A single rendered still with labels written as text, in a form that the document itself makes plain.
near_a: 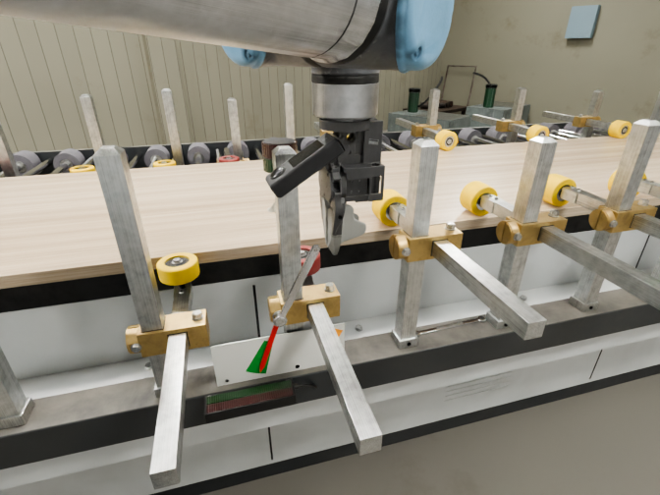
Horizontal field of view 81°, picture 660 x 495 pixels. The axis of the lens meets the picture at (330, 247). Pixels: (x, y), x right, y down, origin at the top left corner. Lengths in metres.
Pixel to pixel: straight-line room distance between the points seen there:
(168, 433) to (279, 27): 0.50
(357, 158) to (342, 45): 0.29
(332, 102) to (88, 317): 0.74
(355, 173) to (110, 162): 0.34
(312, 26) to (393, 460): 1.45
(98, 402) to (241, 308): 0.35
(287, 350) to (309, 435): 0.62
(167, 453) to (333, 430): 0.88
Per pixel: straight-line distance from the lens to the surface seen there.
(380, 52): 0.34
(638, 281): 0.80
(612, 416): 2.00
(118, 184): 0.64
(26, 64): 4.52
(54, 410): 0.92
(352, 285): 1.03
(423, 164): 0.71
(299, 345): 0.80
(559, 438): 1.82
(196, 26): 0.24
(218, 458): 1.38
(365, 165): 0.57
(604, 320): 1.22
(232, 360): 0.80
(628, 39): 7.42
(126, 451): 1.00
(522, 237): 0.89
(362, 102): 0.53
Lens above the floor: 1.29
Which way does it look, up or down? 27 degrees down
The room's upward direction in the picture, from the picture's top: straight up
